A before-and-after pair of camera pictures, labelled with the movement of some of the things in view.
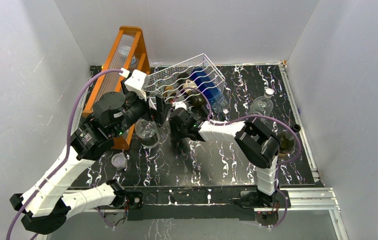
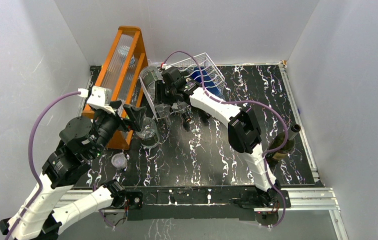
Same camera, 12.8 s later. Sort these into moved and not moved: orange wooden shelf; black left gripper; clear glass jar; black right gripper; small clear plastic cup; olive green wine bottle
Moved: black left gripper; black right gripper
Not moved: olive green wine bottle; orange wooden shelf; small clear plastic cup; clear glass jar
